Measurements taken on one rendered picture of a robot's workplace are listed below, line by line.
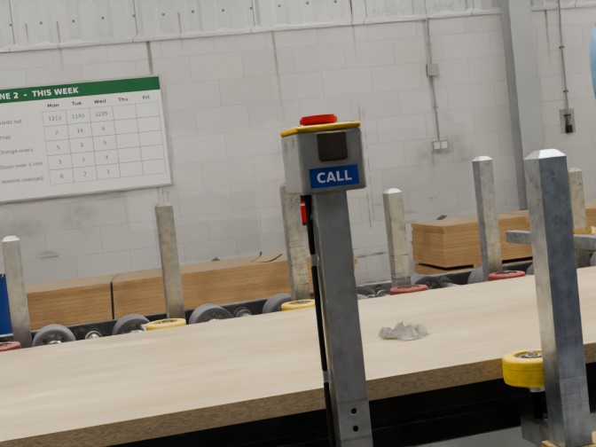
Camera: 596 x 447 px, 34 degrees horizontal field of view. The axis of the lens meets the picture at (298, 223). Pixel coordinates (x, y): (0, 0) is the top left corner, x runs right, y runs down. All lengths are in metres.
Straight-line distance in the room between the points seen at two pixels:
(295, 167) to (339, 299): 0.15
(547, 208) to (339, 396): 0.31
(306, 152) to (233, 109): 7.36
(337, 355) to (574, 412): 0.29
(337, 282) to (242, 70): 7.40
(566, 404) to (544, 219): 0.21
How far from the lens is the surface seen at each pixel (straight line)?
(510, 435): 1.37
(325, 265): 1.01
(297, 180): 1.00
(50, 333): 2.48
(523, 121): 8.84
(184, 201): 8.27
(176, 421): 1.21
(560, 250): 1.12
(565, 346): 1.13
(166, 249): 2.08
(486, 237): 2.29
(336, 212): 1.01
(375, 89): 8.61
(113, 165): 8.23
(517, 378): 1.28
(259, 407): 1.23
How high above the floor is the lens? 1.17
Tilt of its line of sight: 3 degrees down
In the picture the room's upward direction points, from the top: 6 degrees counter-clockwise
